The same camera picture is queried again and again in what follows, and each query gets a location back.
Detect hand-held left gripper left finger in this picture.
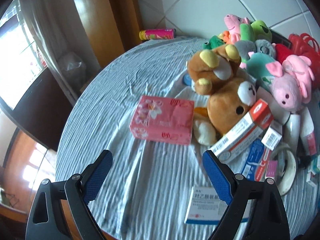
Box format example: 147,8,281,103
25,149,113,240

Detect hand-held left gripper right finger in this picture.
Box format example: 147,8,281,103
202,150,290,240

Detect pink floral tissue packet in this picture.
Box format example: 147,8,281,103
129,95,195,146
300,107,317,155

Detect round wooden desktop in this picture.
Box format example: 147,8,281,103
55,36,320,240

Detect white blue medicine box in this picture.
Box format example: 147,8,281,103
184,185,253,225

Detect blue red white box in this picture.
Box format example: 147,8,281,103
240,139,273,182

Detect red white medicine box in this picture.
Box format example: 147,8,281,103
210,99,274,162

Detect small pink white box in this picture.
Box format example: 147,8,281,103
265,160,278,179

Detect brown bear plush white ears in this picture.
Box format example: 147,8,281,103
194,79,258,145

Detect white roll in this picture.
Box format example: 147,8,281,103
285,111,302,155

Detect pale blue striped tablecloth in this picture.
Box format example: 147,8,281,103
55,36,320,235

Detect large pink pig plush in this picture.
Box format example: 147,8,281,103
266,61,308,112

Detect clear plastic bag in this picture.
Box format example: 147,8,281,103
58,51,87,93

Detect teal plush toy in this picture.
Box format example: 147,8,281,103
246,52,278,94

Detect grey koala plush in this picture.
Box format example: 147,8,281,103
235,39,277,64

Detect small green frog plush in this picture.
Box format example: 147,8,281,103
202,35,225,50

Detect orange plush toy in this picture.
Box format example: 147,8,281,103
220,31,240,44

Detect red plush toy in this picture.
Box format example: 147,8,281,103
274,44,294,64

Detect light green plush toy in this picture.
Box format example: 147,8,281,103
239,23,255,42

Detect black box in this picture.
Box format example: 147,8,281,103
269,30,292,49

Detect pink cylindrical can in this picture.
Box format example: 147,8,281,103
139,28,177,41

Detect pink pig plush red dress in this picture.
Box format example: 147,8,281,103
224,14,250,35

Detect window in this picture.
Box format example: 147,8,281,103
0,0,48,110

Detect red toy suitcase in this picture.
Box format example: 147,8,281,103
287,32,320,63

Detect white curtain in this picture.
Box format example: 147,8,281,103
19,0,75,100

